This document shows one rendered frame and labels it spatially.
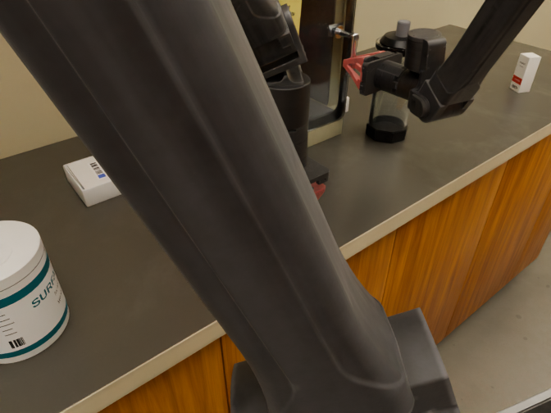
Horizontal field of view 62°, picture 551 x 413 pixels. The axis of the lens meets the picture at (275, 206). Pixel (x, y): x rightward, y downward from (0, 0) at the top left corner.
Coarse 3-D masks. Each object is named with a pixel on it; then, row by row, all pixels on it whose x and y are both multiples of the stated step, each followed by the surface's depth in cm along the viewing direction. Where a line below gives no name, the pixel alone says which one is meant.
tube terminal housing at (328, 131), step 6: (342, 120) 112; (324, 126) 108; (330, 126) 110; (336, 126) 111; (312, 132) 107; (318, 132) 108; (324, 132) 109; (330, 132) 111; (336, 132) 112; (312, 138) 108; (318, 138) 109; (324, 138) 111; (312, 144) 109
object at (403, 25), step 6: (402, 24) 97; (408, 24) 97; (396, 30) 99; (402, 30) 97; (408, 30) 98; (384, 36) 100; (390, 36) 99; (396, 36) 99; (402, 36) 98; (384, 42) 99; (390, 42) 97; (396, 42) 97; (402, 42) 96
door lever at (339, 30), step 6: (336, 30) 94; (342, 30) 94; (336, 36) 95; (348, 36) 92; (354, 36) 91; (348, 42) 93; (354, 42) 92; (348, 48) 93; (354, 48) 93; (348, 54) 94; (354, 54) 94; (354, 66) 96
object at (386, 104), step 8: (376, 40) 101; (376, 48) 100; (392, 48) 97; (400, 48) 96; (376, 96) 106; (384, 96) 104; (392, 96) 103; (376, 104) 106; (384, 104) 105; (392, 104) 104; (400, 104) 104; (376, 112) 107; (384, 112) 106; (392, 112) 105; (400, 112) 106; (408, 112) 108; (376, 120) 108; (384, 120) 107; (392, 120) 107; (400, 120) 107; (376, 128) 109; (384, 128) 108; (392, 128) 108; (400, 128) 108
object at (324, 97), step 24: (312, 0) 87; (336, 0) 90; (312, 24) 89; (336, 24) 93; (312, 48) 92; (336, 48) 97; (312, 72) 96; (336, 72) 100; (312, 96) 99; (336, 96) 104; (312, 120) 103; (336, 120) 108
